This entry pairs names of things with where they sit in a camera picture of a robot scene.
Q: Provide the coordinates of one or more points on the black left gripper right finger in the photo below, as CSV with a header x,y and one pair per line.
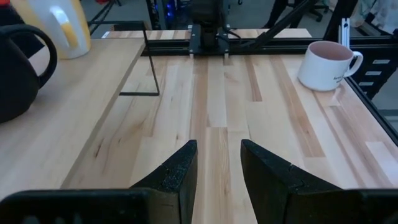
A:
x,y
273,193

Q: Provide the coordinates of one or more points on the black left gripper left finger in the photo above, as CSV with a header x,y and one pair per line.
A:
x,y
174,186

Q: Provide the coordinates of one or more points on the white mug pink interior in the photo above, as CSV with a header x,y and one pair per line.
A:
x,y
320,71

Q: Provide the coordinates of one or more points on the yellow and white mug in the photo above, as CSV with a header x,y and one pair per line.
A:
x,y
46,31

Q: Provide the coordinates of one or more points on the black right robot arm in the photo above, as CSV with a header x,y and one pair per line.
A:
x,y
208,18

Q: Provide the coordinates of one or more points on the computer tower blue lights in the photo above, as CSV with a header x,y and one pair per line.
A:
x,y
168,12

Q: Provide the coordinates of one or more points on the black office chair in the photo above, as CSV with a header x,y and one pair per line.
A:
x,y
311,7

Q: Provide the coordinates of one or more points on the black mug blue interior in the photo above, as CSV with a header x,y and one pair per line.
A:
x,y
15,77

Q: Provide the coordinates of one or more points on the black aluminium table frame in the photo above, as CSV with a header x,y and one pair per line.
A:
x,y
174,46

